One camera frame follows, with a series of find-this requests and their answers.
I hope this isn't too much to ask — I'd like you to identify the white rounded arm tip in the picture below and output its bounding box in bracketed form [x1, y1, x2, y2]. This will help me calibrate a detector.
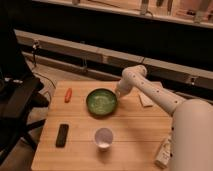
[115, 80, 130, 98]

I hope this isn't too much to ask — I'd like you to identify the green ceramic bowl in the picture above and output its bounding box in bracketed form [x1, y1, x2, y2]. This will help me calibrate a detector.
[86, 88, 118, 117]

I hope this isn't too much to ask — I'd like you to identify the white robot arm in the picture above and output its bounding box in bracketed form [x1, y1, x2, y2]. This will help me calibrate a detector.
[115, 65, 213, 171]

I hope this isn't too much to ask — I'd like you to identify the white folded napkin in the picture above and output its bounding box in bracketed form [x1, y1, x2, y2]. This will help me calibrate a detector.
[139, 92, 154, 107]

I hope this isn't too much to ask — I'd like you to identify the white plastic bottle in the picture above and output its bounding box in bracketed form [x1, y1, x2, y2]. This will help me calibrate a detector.
[154, 135, 171, 169]

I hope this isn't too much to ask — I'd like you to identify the black remote control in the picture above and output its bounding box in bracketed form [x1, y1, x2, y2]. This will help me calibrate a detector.
[55, 124, 69, 148]

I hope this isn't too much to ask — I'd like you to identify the black office chair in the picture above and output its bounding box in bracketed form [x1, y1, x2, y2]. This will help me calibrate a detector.
[0, 20, 49, 165]

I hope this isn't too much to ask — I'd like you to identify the black floor cable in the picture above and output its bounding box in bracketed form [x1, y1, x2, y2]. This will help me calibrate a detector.
[31, 41, 57, 101]

